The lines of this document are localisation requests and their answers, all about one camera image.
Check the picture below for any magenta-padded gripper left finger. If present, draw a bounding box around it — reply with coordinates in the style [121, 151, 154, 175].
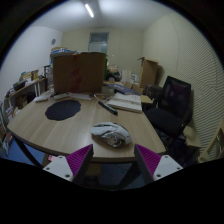
[42, 143, 95, 187]

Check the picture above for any large brown cardboard box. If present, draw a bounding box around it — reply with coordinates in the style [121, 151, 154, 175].
[52, 51, 107, 95]

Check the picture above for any window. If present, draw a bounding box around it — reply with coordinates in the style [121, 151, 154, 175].
[88, 31, 110, 54]

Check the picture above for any small white flat box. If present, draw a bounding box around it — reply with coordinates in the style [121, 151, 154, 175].
[33, 94, 50, 103]

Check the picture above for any white thick book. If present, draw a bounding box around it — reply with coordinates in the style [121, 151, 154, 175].
[107, 92, 144, 114]

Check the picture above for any wooden shelf unit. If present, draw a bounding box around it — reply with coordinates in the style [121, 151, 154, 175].
[3, 68, 48, 111]

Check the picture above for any light wooden chair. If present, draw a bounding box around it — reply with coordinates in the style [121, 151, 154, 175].
[198, 119, 224, 164]

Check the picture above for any ceiling tube light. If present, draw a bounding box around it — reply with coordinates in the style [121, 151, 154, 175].
[84, 3, 95, 19]

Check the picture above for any black marker pen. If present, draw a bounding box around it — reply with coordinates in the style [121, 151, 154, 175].
[97, 99, 119, 116]

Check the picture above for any dark blue book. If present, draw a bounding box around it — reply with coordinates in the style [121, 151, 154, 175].
[108, 83, 140, 97]

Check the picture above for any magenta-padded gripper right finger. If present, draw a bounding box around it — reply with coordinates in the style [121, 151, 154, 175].
[133, 143, 184, 185]

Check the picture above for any tall open cardboard box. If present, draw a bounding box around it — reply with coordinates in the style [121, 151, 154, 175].
[137, 56, 160, 89]

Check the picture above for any white paper sheet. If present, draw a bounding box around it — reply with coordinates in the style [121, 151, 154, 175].
[69, 92, 94, 101]

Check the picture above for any white and silver computer mouse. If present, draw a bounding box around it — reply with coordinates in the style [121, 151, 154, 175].
[90, 121, 133, 149]

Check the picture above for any black office chair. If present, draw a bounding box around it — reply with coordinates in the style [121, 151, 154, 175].
[144, 75, 194, 141]

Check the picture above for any black round mouse pad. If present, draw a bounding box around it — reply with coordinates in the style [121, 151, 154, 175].
[44, 99, 82, 122]

